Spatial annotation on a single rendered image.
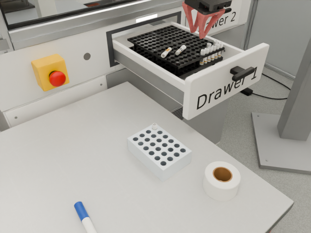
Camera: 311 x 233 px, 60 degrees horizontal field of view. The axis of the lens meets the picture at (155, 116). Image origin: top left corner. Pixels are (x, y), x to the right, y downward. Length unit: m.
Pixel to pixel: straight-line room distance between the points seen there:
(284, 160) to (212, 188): 1.24
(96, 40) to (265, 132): 1.37
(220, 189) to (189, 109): 0.19
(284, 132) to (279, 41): 1.02
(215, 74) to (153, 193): 0.29
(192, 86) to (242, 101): 1.62
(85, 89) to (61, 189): 0.35
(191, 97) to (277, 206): 0.28
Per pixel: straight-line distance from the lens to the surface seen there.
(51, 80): 0.70
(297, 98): 1.71
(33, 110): 0.81
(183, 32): 0.88
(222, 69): 0.64
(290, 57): 2.60
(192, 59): 0.72
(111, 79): 0.88
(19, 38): 0.72
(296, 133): 1.88
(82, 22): 0.77
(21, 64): 0.74
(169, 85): 0.66
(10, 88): 0.76
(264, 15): 2.69
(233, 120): 1.99
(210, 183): 0.54
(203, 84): 0.61
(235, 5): 1.18
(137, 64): 0.75
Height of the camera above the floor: 1.22
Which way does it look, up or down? 39 degrees down
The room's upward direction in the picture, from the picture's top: straight up
